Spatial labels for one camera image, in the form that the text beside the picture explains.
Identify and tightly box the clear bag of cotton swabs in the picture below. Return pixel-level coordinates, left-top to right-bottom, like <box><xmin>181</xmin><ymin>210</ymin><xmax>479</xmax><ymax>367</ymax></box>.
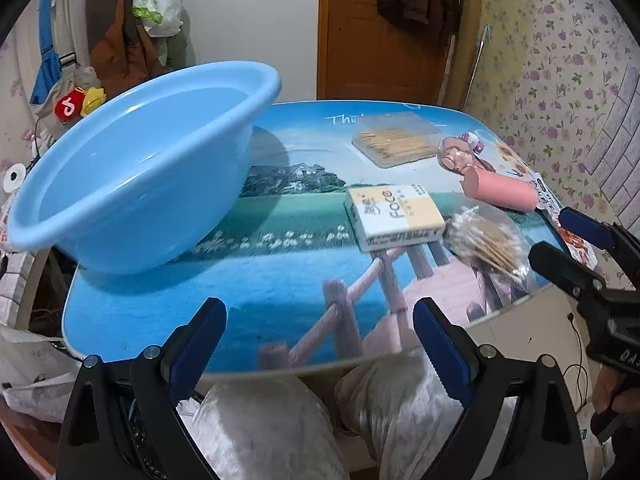
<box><xmin>442</xmin><ymin>205</ymin><xmax>533</xmax><ymax>291</ymax></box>

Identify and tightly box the person's right leg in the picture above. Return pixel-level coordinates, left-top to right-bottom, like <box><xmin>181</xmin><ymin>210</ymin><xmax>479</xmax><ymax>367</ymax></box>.
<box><xmin>335</xmin><ymin>347</ymin><xmax>516</xmax><ymax>480</ymax></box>

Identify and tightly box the person's leg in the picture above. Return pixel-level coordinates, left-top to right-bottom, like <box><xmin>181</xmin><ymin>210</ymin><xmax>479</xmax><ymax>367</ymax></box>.
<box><xmin>335</xmin><ymin>347</ymin><xmax>516</xmax><ymax>480</ymax></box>
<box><xmin>190</xmin><ymin>377</ymin><xmax>351</xmax><ymax>480</ymax></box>

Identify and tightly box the brown wooden door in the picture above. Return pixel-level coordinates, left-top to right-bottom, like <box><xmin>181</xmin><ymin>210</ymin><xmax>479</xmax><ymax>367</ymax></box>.
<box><xmin>317</xmin><ymin>0</ymin><xmax>483</xmax><ymax>106</ymax></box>

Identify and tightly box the light blue plastic basin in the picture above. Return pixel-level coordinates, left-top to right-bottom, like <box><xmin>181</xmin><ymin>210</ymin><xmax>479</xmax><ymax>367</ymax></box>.
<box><xmin>7</xmin><ymin>61</ymin><xmax>282</xmax><ymax>276</ymax></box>

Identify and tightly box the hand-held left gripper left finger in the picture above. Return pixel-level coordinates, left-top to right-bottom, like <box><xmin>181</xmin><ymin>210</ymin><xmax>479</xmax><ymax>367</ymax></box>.
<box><xmin>59</xmin><ymin>297</ymin><xmax>228</xmax><ymax>480</ymax></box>

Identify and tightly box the grey shoulder bag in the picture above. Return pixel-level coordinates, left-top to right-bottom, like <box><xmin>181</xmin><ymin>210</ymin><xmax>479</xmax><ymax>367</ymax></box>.
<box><xmin>30</xmin><ymin>65</ymin><xmax>101</xmax><ymax>136</ymax></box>

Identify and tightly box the white tape roll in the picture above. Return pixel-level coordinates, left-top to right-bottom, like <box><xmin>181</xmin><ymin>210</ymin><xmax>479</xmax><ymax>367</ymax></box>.
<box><xmin>2</xmin><ymin>164</ymin><xmax>28</xmax><ymax>192</ymax></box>

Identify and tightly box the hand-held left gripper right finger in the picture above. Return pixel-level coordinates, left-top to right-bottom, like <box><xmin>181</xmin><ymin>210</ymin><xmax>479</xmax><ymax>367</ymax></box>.
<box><xmin>412</xmin><ymin>297</ymin><xmax>588</xmax><ymax>480</ymax></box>

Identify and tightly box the brown orange jacket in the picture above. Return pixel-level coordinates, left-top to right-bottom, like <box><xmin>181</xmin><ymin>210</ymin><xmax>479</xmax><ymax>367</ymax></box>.
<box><xmin>85</xmin><ymin>0</ymin><xmax>168</xmax><ymax>96</ymax></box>

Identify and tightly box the person's left leg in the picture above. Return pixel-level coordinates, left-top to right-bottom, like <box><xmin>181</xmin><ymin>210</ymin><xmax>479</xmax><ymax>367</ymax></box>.
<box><xmin>190</xmin><ymin>377</ymin><xmax>351</xmax><ymax>480</ymax></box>

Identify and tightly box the blue hanging cloth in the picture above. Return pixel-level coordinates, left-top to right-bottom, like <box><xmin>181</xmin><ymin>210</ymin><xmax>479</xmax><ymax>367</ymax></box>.
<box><xmin>29</xmin><ymin>0</ymin><xmax>63</xmax><ymax>106</ymax></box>

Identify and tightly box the pink cylinder roll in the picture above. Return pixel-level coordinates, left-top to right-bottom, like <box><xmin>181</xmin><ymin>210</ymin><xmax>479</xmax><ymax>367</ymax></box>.
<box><xmin>461</xmin><ymin>166</ymin><xmax>540</xmax><ymax>212</ymax></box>

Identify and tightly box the yellow plush toy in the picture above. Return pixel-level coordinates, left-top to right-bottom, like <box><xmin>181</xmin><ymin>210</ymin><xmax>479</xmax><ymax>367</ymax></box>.
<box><xmin>81</xmin><ymin>87</ymin><xmax>107</xmax><ymax>115</ymax></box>

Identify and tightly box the pale green jacket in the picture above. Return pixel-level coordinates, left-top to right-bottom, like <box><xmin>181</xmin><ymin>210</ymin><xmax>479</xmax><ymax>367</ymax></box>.
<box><xmin>160</xmin><ymin>7</ymin><xmax>195</xmax><ymax>72</ymax></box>

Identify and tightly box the red round plush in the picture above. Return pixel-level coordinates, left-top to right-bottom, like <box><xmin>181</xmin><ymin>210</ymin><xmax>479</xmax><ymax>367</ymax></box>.
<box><xmin>54</xmin><ymin>87</ymin><xmax>87</xmax><ymax>123</ymax></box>

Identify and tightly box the pink doll packet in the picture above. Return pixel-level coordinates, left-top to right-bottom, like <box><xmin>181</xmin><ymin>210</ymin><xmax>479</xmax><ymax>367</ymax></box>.
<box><xmin>438</xmin><ymin>131</ymin><xmax>501</xmax><ymax>177</ymax></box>

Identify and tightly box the red white printed packet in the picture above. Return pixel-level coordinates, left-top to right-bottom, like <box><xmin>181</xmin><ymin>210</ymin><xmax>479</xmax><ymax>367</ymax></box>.
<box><xmin>530</xmin><ymin>172</ymin><xmax>601</xmax><ymax>266</ymax></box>

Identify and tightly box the person's right hand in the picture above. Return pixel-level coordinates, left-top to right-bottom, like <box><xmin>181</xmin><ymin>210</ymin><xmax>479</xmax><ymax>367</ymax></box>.
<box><xmin>591</xmin><ymin>366</ymin><xmax>640</xmax><ymax>418</ymax></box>

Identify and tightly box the white yellow tissue pack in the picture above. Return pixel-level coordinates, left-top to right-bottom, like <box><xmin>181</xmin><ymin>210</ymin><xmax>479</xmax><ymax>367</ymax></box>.
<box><xmin>344</xmin><ymin>184</ymin><xmax>447</xmax><ymax>254</ymax></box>

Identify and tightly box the white green plastic bag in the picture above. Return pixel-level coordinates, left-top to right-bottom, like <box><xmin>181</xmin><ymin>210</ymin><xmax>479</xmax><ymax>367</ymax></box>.
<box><xmin>125</xmin><ymin>0</ymin><xmax>184</xmax><ymax>38</ymax></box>

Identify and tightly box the clear plastic toothpick box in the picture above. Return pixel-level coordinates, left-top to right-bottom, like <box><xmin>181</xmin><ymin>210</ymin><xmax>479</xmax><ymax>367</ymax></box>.
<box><xmin>351</xmin><ymin>111</ymin><xmax>443</xmax><ymax>169</ymax></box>

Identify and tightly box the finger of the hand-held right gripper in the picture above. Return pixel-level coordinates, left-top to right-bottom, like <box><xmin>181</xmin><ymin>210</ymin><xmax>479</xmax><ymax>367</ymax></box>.
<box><xmin>558</xmin><ymin>206</ymin><xmax>640</xmax><ymax>271</ymax></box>
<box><xmin>528</xmin><ymin>241</ymin><xmax>608</xmax><ymax>304</ymax></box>

